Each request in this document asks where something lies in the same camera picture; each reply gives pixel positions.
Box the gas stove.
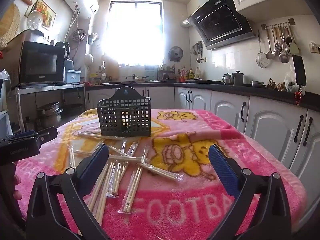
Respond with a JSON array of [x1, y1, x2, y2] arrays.
[[185, 79, 223, 85]]

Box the coiled hose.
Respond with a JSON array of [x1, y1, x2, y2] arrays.
[[71, 28, 86, 43]]

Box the dark metal canister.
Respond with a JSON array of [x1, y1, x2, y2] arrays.
[[232, 71, 244, 86]]

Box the person's left hand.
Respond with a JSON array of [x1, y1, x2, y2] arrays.
[[11, 161, 22, 201]]

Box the window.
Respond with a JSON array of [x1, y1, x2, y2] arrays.
[[107, 1, 163, 67]]

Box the black range hood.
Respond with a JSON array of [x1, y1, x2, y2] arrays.
[[186, 0, 256, 51]]

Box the group of sauce bottles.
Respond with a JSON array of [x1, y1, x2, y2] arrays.
[[175, 66, 201, 83]]

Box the fruit wall picture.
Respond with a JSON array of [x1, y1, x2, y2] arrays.
[[25, 0, 57, 28]]

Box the row of hanging steel utensils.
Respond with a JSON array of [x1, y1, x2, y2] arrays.
[[271, 24, 293, 64]]

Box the steel pot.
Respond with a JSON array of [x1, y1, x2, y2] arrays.
[[15, 29, 45, 43]]

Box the set of chopsticks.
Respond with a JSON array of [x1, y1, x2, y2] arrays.
[[67, 131, 184, 227]]

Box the dark green plastic utensil holder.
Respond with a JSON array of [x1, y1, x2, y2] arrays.
[[97, 86, 151, 138]]

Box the utensil hanging rail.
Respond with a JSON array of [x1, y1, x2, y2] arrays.
[[261, 19, 295, 30]]

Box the clear plastic bag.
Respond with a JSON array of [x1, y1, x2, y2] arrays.
[[284, 65, 300, 93]]

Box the black microwave oven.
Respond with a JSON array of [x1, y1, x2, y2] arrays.
[[5, 32, 66, 86]]

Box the black kettle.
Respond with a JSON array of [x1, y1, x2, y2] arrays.
[[55, 41, 71, 60]]

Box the wire skimmer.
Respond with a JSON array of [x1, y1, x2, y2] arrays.
[[255, 29, 272, 69]]

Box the steel shelf table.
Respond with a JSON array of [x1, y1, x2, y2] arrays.
[[7, 83, 85, 98]]

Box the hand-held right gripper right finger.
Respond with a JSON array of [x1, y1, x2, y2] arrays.
[[208, 144, 292, 240]]

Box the steel ladle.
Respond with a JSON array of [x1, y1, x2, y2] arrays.
[[266, 32, 276, 60]]

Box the wall-mounted small basket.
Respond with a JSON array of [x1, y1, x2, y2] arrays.
[[87, 32, 99, 45]]

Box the clear plastic tube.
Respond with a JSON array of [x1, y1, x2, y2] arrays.
[[14, 86, 26, 132]]

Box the round bamboo tray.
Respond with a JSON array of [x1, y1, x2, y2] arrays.
[[0, 4, 21, 51]]

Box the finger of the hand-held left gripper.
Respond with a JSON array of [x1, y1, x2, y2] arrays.
[[0, 130, 38, 143], [35, 127, 58, 149]]

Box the blue-grey plastic bin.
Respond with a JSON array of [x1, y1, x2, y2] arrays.
[[64, 69, 82, 84]]

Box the small hanging kitchen tools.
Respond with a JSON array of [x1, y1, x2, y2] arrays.
[[192, 41, 204, 63]]

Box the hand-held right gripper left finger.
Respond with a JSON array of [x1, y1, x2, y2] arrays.
[[26, 144, 110, 240]]

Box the pink printed blanket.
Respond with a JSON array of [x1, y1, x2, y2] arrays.
[[15, 109, 307, 240]]

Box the black countertop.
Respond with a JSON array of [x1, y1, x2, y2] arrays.
[[84, 79, 320, 111]]

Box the white lower cabinets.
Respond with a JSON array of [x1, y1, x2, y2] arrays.
[[85, 85, 320, 180]]

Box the beige cutting board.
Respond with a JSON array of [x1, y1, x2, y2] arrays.
[[103, 54, 120, 77]]

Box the black phone on stand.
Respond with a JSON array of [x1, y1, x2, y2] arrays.
[[292, 54, 307, 86]]

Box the pale green spatula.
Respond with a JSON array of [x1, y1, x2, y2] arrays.
[[289, 25, 300, 55]]

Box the stacked steel pots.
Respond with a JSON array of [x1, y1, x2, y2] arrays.
[[36, 102, 63, 128]]

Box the pile of brown dried roots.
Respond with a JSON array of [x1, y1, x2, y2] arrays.
[[265, 78, 286, 91]]

